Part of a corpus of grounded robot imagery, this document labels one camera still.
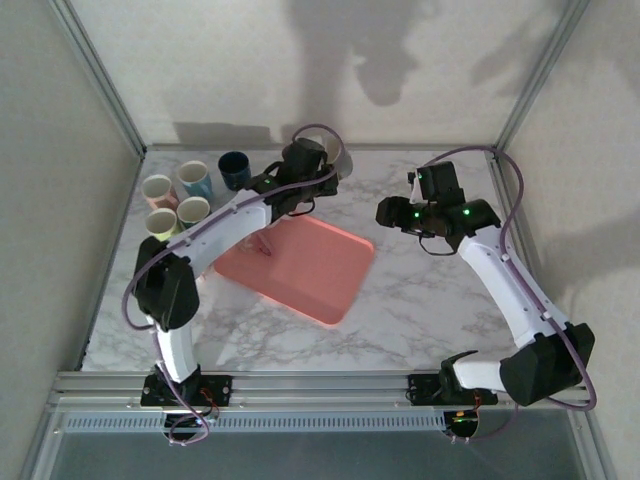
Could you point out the aluminium front rail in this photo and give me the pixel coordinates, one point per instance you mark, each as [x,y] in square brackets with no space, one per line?
[320,390]

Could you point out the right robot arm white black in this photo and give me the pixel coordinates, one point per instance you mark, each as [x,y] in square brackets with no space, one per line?
[500,280]

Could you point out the aluminium side rail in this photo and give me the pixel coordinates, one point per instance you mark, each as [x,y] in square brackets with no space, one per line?
[103,295]
[521,240]

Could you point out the dark green mug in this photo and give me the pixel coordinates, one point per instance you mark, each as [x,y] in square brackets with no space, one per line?
[192,210]

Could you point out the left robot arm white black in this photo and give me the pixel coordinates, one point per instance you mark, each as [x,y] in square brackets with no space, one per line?
[225,230]

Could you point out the aluminium back rail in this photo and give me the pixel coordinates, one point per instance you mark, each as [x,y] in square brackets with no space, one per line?
[400,147]

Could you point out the light blue mug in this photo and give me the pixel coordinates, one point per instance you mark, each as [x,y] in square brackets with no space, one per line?
[194,172]

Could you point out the aluminium frame post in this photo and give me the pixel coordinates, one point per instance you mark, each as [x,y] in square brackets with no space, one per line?
[100,75]
[539,75]

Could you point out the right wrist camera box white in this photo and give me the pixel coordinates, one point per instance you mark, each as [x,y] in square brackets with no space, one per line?
[414,190]

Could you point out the salmon pink plastic tray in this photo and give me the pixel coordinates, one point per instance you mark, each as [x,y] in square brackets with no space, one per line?
[310,270]

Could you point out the navy blue mug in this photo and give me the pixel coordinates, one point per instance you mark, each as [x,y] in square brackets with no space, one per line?
[235,172]

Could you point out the grey mug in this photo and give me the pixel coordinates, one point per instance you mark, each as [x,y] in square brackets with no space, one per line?
[342,162]

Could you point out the light green mug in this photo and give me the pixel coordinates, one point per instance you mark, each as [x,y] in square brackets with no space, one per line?
[161,222]

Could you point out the small lit controller board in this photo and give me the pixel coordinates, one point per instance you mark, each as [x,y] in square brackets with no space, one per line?
[462,425]
[187,425]

